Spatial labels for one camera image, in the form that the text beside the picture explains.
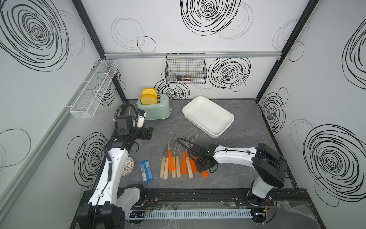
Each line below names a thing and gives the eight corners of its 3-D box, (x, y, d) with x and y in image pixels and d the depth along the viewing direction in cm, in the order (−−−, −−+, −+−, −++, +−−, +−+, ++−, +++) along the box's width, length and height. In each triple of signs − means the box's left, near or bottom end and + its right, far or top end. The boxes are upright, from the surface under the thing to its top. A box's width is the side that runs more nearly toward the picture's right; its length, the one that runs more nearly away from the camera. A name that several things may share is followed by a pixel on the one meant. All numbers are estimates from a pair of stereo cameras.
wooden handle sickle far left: (159, 178, 82) (158, 177, 80) (164, 145, 96) (164, 144, 94) (162, 178, 82) (162, 177, 80) (167, 145, 96) (167, 144, 94)
